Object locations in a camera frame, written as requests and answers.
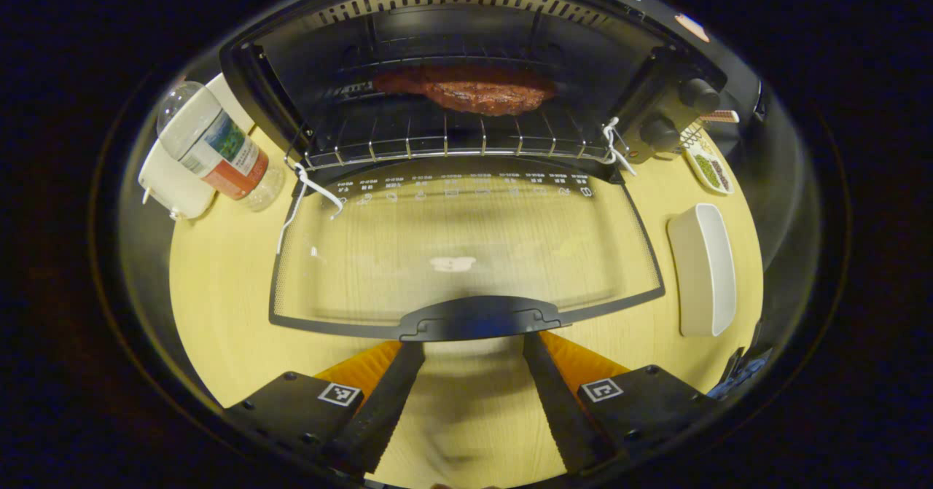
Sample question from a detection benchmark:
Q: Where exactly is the clear plastic bottle red label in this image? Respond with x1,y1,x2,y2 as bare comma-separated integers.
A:
157,81,285,211

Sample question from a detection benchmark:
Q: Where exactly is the white toaster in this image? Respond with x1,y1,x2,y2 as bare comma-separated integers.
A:
138,74,256,220

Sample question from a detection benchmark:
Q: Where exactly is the white divided plate with beans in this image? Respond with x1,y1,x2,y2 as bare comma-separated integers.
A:
684,136,735,196

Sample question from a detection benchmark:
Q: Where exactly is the black electric oven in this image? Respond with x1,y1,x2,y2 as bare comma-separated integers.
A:
219,0,762,343

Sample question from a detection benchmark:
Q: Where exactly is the black backdrop cloth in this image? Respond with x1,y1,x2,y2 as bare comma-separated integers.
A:
117,0,821,373

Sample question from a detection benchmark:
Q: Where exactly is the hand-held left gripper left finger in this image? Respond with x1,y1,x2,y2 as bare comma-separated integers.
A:
219,340,427,475

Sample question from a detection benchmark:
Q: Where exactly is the white rectangular tray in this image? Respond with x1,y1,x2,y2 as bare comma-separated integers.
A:
667,203,738,338

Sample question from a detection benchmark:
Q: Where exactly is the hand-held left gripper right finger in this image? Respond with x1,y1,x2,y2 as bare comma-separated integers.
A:
521,331,722,475

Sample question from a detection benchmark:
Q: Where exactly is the brown meat steak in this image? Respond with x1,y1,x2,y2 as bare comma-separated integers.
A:
373,65,558,117

